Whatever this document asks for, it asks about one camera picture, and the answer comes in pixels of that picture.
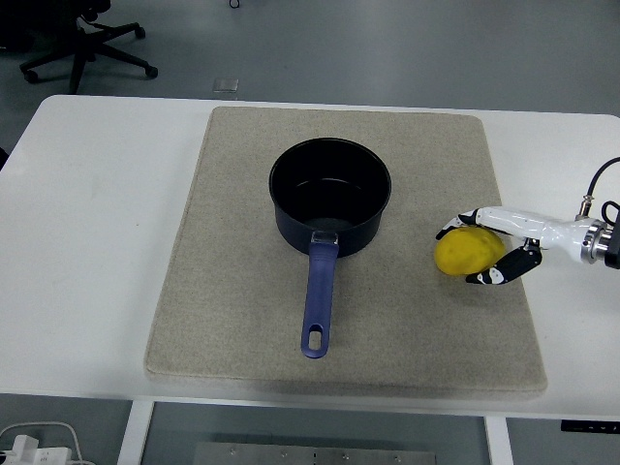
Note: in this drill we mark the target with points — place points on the white power strip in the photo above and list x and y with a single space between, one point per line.
34 453

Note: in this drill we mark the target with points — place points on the grey metal plate with screws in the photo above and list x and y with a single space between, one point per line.
315 455

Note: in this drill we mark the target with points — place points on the silver floor outlet plate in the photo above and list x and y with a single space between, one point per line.
226 84

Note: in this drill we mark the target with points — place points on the beige fabric mat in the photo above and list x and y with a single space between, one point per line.
232 290

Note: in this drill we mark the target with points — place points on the black table control panel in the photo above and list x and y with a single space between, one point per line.
588 426

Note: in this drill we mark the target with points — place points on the yellow potato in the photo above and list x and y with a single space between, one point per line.
467 252

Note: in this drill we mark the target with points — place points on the white table leg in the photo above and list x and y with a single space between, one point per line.
499 443
133 436

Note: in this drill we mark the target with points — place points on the black office chair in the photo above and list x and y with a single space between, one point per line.
82 43

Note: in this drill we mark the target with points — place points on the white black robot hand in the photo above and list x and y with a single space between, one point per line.
513 220

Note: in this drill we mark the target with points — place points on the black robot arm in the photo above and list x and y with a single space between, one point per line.
603 242

